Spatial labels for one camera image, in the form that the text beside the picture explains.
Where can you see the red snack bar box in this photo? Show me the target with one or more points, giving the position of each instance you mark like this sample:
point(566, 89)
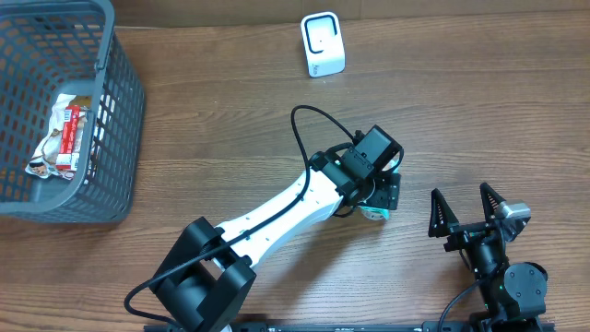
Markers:
point(68, 140)

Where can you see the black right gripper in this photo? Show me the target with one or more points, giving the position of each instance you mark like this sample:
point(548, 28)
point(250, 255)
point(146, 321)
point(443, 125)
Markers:
point(466, 232)

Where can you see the white crumpled snack wrapper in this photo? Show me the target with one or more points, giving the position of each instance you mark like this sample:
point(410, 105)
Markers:
point(42, 162)

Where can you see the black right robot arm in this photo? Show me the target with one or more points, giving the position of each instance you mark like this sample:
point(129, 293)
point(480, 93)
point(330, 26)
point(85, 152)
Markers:
point(513, 294)

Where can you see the teal white tissue pack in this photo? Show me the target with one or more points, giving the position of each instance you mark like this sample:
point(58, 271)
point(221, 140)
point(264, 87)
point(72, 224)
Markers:
point(374, 213)

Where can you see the white barcode scanner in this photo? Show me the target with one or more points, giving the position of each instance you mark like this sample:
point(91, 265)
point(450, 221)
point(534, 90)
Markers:
point(323, 44)

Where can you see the grey plastic basket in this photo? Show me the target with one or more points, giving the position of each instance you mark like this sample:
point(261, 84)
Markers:
point(51, 48)

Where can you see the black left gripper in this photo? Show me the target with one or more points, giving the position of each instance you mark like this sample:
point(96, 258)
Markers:
point(389, 195)

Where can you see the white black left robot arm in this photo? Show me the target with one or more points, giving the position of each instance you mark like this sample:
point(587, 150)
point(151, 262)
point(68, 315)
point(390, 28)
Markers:
point(206, 276)

